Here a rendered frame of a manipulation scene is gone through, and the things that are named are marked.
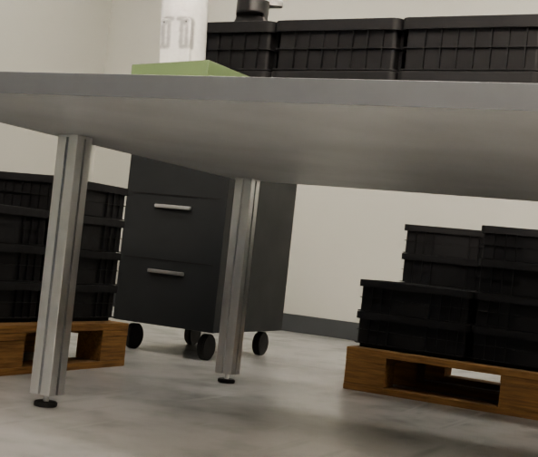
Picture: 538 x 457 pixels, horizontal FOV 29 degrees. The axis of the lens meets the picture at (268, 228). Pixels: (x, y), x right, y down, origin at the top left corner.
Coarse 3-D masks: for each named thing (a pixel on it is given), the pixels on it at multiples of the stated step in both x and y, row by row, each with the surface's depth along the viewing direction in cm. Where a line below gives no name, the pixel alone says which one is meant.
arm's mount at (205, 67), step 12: (204, 60) 195; (132, 72) 202; (144, 72) 201; (156, 72) 200; (168, 72) 199; (180, 72) 197; (192, 72) 196; (204, 72) 195; (216, 72) 198; (228, 72) 202
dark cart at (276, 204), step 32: (160, 192) 402; (192, 192) 396; (224, 192) 389; (288, 192) 435; (128, 224) 407; (160, 224) 401; (192, 224) 395; (224, 224) 389; (256, 224) 412; (288, 224) 438; (128, 256) 406; (160, 256) 400; (192, 256) 394; (224, 256) 391; (256, 256) 414; (288, 256) 440; (128, 288) 405; (160, 288) 399; (192, 288) 393; (256, 288) 417; (128, 320) 404; (160, 320) 398; (192, 320) 392; (256, 320) 419; (256, 352) 434
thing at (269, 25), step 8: (208, 24) 236; (216, 24) 234; (224, 24) 233; (232, 24) 232; (240, 24) 231; (248, 24) 230; (256, 24) 229; (264, 24) 228; (272, 24) 228; (208, 32) 235; (216, 32) 234; (224, 32) 233; (232, 32) 232; (240, 32) 231; (272, 32) 228
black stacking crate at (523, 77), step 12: (408, 72) 210; (420, 72) 209; (432, 72) 207; (444, 72) 206; (456, 72) 205; (468, 72) 204; (480, 72) 202; (492, 72) 201; (504, 72) 200; (516, 72) 199; (528, 72) 198
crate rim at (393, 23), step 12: (288, 24) 225; (300, 24) 223; (312, 24) 222; (324, 24) 220; (336, 24) 219; (348, 24) 218; (360, 24) 216; (372, 24) 215; (384, 24) 213; (396, 24) 212
